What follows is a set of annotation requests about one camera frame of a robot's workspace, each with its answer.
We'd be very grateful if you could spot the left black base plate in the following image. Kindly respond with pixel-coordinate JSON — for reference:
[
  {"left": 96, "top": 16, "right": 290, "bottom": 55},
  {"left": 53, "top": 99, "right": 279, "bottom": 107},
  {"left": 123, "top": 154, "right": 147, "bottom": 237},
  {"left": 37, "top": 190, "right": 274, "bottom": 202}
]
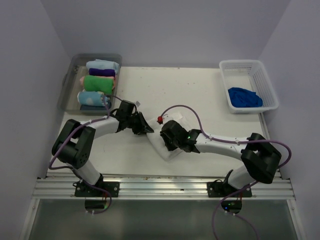
[{"left": 72, "top": 181, "right": 120, "bottom": 198}]

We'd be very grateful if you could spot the grey plastic tray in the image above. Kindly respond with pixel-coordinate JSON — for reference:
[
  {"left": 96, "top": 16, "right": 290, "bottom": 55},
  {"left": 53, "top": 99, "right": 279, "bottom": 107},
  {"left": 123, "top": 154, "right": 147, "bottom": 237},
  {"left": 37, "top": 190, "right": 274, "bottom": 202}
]
[{"left": 57, "top": 53, "right": 122, "bottom": 116}]

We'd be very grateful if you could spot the light blue rolled towel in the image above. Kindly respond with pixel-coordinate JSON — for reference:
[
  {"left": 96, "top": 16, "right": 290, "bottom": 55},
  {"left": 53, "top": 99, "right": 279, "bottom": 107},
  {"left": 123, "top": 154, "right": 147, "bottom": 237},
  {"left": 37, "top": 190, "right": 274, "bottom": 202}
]
[{"left": 85, "top": 59, "right": 119, "bottom": 74}]

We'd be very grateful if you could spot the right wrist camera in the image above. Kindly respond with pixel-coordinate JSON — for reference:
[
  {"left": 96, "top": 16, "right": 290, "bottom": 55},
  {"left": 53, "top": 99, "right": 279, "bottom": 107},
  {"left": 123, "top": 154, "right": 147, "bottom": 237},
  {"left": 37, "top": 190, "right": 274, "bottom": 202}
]
[{"left": 156, "top": 113, "right": 173, "bottom": 125}]

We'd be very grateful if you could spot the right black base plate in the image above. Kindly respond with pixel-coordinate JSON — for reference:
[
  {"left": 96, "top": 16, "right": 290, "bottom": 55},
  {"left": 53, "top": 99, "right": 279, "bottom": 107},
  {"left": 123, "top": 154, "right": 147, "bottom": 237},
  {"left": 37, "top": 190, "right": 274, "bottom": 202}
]
[{"left": 206, "top": 179, "right": 253, "bottom": 198}]

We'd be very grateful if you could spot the aluminium mounting rail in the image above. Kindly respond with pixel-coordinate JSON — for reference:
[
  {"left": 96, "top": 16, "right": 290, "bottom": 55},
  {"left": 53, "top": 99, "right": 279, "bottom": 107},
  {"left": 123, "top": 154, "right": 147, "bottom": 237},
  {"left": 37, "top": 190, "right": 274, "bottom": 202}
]
[{"left": 32, "top": 173, "right": 295, "bottom": 200}]

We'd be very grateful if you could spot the green rolled towel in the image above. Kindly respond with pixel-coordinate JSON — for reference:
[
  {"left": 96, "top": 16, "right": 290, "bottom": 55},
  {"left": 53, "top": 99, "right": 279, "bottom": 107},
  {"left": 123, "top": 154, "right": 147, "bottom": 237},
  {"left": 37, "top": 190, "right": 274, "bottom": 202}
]
[{"left": 82, "top": 74, "right": 112, "bottom": 96}]

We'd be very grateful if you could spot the white towel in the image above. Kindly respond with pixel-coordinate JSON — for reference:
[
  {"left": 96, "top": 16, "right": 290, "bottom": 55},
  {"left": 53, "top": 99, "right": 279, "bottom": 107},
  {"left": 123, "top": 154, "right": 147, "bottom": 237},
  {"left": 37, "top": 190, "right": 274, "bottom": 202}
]
[{"left": 146, "top": 112, "right": 191, "bottom": 162}]

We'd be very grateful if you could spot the pink rolled towel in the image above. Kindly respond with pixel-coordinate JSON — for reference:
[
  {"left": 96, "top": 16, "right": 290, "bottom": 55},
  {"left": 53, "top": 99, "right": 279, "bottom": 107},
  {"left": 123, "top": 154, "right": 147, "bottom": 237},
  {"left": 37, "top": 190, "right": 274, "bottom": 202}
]
[{"left": 79, "top": 75, "right": 118, "bottom": 91}]

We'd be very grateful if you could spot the blue crumpled towel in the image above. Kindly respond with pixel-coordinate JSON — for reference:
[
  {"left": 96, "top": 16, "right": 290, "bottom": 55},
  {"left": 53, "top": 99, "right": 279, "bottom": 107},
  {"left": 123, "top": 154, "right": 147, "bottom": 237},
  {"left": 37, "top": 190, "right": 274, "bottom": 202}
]
[{"left": 228, "top": 87, "right": 263, "bottom": 108}]

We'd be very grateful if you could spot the purple rolled towel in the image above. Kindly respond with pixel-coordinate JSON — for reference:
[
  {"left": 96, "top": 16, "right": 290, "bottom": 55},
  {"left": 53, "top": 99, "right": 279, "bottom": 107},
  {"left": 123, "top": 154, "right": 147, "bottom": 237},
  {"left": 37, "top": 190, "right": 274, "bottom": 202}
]
[{"left": 88, "top": 68, "right": 116, "bottom": 77}]

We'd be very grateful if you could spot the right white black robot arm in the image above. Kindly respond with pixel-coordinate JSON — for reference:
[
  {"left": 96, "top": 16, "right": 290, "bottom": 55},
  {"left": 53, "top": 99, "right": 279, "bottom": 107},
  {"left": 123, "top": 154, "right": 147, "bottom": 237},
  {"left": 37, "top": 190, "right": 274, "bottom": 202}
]
[{"left": 160, "top": 120, "right": 282, "bottom": 197}]

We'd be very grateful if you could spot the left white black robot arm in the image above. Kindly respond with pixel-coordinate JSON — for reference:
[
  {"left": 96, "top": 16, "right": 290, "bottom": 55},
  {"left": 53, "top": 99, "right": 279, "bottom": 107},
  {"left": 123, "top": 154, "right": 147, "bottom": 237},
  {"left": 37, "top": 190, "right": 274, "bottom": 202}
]
[{"left": 48, "top": 100, "right": 154, "bottom": 197}]

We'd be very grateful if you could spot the white plastic basket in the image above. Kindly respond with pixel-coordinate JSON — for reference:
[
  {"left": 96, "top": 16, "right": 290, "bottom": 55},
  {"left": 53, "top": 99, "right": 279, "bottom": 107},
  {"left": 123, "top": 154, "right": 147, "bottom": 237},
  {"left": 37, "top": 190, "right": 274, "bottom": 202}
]
[{"left": 219, "top": 59, "right": 279, "bottom": 114}]

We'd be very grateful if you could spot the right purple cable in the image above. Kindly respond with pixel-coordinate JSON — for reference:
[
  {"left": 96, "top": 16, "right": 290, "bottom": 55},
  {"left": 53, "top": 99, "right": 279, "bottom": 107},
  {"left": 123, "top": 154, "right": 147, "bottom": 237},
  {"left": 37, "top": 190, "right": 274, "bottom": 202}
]
[{"left": 159, "top": 104, "right": 293, "bottom": 240}]

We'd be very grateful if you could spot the blue cloud pattern towel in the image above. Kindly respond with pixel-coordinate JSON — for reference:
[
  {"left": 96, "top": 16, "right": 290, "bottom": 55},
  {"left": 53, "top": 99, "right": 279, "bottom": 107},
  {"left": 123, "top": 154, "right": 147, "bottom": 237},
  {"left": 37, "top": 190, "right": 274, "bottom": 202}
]
[{"left": 77, "top": 91, "right": 110, "bottom": 107}]

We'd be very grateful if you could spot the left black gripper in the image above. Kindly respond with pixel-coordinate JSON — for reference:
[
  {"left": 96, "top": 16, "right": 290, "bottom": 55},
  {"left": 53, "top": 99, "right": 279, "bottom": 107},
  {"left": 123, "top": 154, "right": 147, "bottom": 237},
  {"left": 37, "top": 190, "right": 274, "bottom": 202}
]
[{"left": 126, "top": 111, "right": 153, "bottom": 135}]

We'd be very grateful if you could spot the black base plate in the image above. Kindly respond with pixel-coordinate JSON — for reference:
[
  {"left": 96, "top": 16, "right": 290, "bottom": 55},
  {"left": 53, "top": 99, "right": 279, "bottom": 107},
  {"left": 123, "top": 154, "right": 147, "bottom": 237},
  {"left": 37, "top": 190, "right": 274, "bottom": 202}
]
[
  {"left": 72, "top": 181, "right": 120, "bottom": 198},
  {"left": 206, "top": 179, "right": 253, "bottom": 198}
]

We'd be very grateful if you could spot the purple cable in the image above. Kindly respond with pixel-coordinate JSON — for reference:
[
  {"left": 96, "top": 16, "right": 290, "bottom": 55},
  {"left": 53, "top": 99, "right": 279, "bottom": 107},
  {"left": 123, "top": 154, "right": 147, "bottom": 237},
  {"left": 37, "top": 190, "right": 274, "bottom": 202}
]
[
  {"left": 47, "top": 93, "right": 125, "bottom": 215},
  {"left": 159, "top": 104, "right": 293, "bottom": 240}
]

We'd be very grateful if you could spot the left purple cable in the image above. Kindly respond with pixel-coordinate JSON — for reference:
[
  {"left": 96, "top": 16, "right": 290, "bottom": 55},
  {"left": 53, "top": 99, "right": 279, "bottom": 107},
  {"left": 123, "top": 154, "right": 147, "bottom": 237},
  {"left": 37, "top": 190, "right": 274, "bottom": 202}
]
[{"left": 47, "top": 93, "right": 125, "bottom": 215}]

